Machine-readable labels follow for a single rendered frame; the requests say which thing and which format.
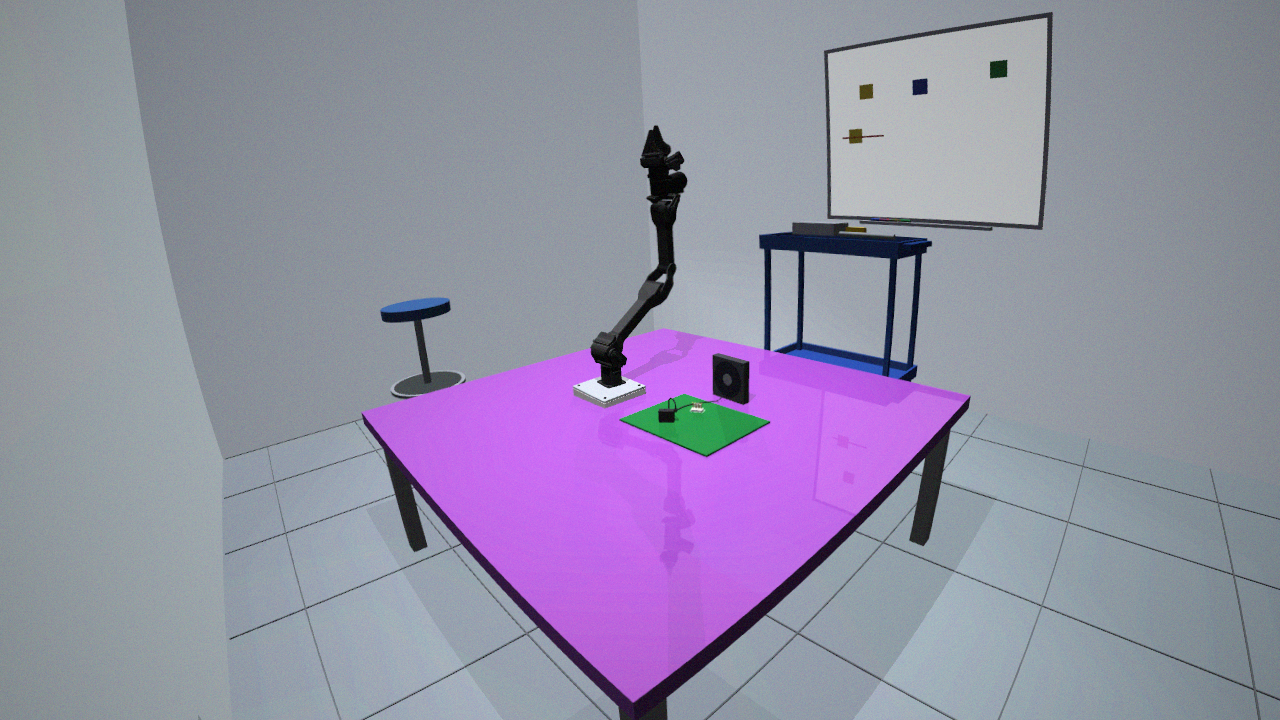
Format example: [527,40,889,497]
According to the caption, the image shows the green circuit board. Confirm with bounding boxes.
[620,395,771,457]

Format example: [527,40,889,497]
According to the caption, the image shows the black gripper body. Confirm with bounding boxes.
[640,147,671,181]

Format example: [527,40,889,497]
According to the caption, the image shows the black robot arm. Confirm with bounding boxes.
[590,151,687,389]

